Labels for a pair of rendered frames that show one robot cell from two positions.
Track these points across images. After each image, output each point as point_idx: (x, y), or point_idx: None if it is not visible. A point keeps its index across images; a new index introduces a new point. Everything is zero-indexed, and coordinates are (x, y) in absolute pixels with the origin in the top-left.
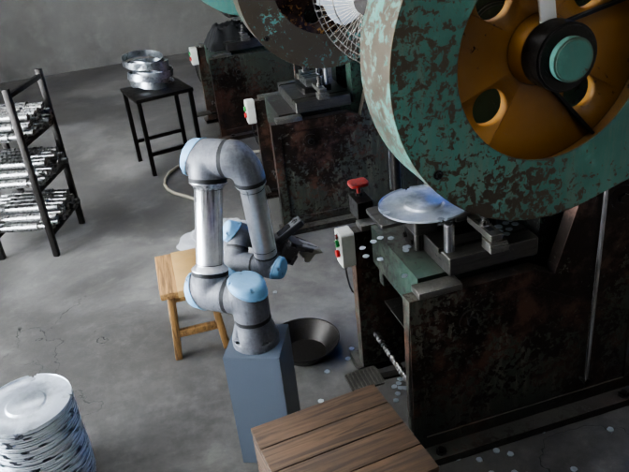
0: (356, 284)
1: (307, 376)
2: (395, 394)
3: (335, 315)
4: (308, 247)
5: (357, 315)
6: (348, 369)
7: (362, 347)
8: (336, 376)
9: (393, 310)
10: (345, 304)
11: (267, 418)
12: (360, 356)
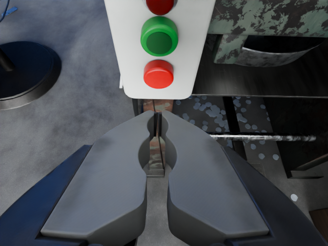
0: (164, 107)
1: (141, 245)
2: None
3: (40, 165)
4: (239, 179)
5: (153, 142)
6: (150, 187)
7: (165, 160)
8: (157, 206)
9: (200, 92)
10: (30, 146)
11: None
12: (155, 167)
